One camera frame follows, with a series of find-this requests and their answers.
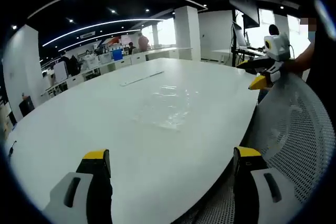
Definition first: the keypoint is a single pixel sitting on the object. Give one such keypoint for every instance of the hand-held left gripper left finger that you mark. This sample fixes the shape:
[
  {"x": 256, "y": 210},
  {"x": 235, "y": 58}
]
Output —
[{"x": 84, "y": 197}]

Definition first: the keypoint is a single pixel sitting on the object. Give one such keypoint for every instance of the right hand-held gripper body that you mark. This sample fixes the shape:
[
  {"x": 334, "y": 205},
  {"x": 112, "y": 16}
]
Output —
[{"x": 281, "y": 48}]

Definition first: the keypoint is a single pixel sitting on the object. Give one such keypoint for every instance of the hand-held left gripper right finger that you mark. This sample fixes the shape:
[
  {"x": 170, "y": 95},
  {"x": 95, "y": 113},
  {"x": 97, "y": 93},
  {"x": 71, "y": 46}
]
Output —
[{"x": 252, "y": 195}]

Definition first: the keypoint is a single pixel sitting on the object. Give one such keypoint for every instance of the clear plastic bag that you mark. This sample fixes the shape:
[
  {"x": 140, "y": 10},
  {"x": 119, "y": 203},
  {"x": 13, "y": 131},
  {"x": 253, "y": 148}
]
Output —
[{"x": 168, "y": 108}]

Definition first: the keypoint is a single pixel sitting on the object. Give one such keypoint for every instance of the open laptop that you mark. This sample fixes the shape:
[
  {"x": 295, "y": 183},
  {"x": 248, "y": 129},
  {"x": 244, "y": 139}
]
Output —
[{"x": 241, "y": 36}]

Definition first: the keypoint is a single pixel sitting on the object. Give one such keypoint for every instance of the person's black shirt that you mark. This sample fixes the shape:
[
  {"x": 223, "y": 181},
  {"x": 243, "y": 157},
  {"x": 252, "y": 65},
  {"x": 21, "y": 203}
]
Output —
[{"x": 324, "y": 64}]

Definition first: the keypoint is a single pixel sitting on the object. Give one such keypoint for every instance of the white mesh office chair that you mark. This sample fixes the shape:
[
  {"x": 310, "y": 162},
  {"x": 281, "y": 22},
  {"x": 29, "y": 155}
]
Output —
[{"x": 296, "y": 142}]

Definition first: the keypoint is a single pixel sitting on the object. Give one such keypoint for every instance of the long white strip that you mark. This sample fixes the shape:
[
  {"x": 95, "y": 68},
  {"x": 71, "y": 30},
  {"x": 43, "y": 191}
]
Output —
[{"x": 141, "y": 78}]

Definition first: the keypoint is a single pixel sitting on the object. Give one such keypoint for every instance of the blue storage box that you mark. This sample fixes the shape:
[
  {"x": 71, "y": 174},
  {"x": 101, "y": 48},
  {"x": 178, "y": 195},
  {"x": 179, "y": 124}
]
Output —
[{"x": 117, "y": 55}]

